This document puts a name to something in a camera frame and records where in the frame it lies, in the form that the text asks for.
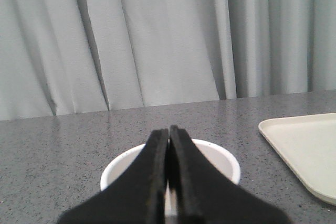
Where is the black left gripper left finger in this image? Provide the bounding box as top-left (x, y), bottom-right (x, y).
top-left (58, 129), bottom-right (169, 223)

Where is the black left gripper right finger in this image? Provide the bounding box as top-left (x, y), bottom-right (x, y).
top-left (168, 125), bottom-right (291, 223)

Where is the white smiley mug black handle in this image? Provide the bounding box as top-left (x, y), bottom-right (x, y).
top-left (100, 139), bottom-right (241, 223)

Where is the cream rectangular plastic tray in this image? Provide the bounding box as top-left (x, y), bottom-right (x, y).
top-left (258, 113), bottom-right (335, 205)

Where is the grey pleated curtain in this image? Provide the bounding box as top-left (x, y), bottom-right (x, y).
top-left (1, 0), bottom-right (335, 120)

